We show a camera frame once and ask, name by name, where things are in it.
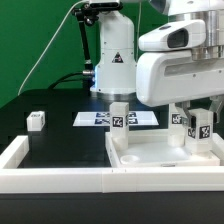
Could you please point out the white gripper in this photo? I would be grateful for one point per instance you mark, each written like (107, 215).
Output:
(171, 77)

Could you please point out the white square table top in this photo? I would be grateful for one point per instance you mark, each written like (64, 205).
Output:
(149, 148)

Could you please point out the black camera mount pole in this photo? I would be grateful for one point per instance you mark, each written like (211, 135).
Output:
(86, 16)

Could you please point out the white U-shaped fence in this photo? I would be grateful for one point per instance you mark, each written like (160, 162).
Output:
(100, 180)

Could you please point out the white sheet with tags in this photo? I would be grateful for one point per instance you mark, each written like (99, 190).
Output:
(136, 118)

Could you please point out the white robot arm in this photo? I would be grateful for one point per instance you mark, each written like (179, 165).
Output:
(195, 25)

